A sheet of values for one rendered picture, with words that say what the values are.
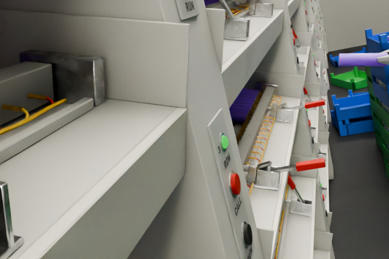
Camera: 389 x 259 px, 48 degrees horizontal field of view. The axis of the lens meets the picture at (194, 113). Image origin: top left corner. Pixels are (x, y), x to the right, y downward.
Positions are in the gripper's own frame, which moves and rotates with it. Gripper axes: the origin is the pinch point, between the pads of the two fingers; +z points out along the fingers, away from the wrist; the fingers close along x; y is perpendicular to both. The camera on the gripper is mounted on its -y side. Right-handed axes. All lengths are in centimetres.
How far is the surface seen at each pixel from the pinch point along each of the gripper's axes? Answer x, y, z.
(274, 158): 4.4, -9.3, 18.0
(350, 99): -167, -53, 11
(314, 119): -72, -29, 20
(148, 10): 40.2, 15.2, 14.1
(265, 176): 14.0, -7.7, 17.4
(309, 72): -100, -19, 21
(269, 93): -21.6, -5.7, 21.4
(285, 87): -29.4, -6.9, 19.2
